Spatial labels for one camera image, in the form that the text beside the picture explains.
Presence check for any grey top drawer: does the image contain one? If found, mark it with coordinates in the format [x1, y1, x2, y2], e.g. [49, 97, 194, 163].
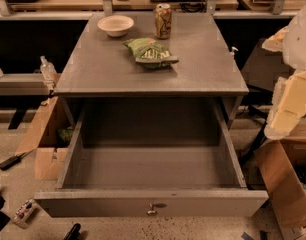
[35, 97, 268, 217]

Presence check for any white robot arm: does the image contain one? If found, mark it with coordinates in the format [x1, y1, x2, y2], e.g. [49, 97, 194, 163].
[262, 4, 306, 140]

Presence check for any black folding chair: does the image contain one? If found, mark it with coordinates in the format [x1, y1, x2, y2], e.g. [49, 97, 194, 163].
[239, 38, 292, 165]

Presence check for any cardboard box right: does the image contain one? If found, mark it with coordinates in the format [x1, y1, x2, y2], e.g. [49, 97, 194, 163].
[255, 124, 306, 240]

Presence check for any cardboard box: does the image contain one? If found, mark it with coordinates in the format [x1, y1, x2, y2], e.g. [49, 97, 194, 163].
[15, 97, 71, 180]
[255, 124, 306, 240]

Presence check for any small white pump bottle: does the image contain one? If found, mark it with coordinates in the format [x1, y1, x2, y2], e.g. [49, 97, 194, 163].
[230, 46, 239, 58]

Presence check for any green chip bag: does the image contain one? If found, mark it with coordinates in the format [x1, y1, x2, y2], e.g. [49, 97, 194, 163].
[123, 38, 179, 69]

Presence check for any yellow drink can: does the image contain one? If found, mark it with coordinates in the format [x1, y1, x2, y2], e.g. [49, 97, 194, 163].
[155, 3, 172, 39]

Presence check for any white bowl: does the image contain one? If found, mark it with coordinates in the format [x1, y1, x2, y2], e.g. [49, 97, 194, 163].
[98, 15, 134, 37]

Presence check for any grey wooden cabinet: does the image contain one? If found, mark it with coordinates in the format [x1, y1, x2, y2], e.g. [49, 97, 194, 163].
[55, 11, 248, 122]

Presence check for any clear bottle on shelf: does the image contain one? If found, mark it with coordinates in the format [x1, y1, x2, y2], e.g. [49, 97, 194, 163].
[40, 56, 56, 81]

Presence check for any cardboard box left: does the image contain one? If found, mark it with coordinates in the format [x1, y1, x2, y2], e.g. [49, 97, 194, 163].
[15, 97, 71, 180]

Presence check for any black object bottom edge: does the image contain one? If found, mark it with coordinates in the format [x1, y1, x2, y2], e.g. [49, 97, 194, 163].
[63, 223, 81, 240]

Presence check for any clear plastic bottle on floor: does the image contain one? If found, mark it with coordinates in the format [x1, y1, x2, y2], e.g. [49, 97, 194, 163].
[12, 199, 37, 229]

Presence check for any black power adapter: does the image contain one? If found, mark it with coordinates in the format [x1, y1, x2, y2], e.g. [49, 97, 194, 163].
[0, 155, 21, 171]

